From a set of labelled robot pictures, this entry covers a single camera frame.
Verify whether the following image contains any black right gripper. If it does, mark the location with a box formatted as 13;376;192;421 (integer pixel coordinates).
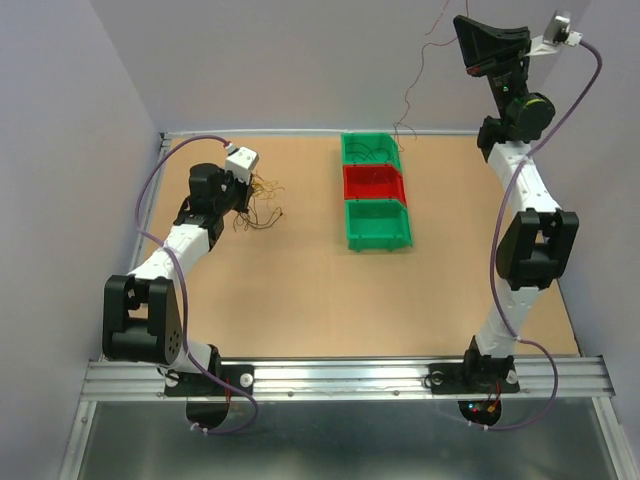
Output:
454;14;533;122

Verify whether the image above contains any wire bundle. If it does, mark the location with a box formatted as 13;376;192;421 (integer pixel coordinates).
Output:
232;172;286;234

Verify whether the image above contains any brown wire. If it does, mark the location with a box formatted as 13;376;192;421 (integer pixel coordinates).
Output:
392;0;471;154

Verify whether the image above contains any dark wire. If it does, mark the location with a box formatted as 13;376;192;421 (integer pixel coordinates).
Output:
347;141;396;164

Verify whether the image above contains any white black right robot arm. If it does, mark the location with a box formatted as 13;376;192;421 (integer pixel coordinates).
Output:
431;15;581;392

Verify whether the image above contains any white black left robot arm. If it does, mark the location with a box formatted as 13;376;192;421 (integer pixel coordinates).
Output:
102;161;253;394

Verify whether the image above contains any far green plastic bin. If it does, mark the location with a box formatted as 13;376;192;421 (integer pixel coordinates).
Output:
341;132;401;169

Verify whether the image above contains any green plastic bin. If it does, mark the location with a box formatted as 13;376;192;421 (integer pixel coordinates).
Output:
341;132;401;169
344;199;413;252

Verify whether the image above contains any red plastic bin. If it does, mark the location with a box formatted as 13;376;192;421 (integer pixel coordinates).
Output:
342;164;407;204

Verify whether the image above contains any near green plastic bin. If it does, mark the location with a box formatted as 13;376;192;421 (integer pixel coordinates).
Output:
344;199;413;252

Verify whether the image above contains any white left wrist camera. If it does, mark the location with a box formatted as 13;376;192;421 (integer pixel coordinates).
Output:
224;144;259;185

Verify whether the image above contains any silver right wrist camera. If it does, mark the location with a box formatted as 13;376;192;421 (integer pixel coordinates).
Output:
527;11;583;57

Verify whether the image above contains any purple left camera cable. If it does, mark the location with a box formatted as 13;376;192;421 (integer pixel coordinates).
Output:
135;135;259;435

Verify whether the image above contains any purple camera cable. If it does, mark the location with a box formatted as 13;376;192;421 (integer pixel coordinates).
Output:
135;135;259;435
469;42;604;432

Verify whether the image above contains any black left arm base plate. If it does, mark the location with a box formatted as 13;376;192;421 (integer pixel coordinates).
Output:
164;364;256;398

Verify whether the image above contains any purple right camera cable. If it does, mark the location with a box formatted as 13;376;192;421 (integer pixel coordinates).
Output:
469;42;604;432

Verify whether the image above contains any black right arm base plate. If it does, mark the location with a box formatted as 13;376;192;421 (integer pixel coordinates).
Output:
426;363;520;395

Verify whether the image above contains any aluminium mounting rail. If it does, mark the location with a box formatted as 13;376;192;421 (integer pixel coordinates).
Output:
80;356;615;403

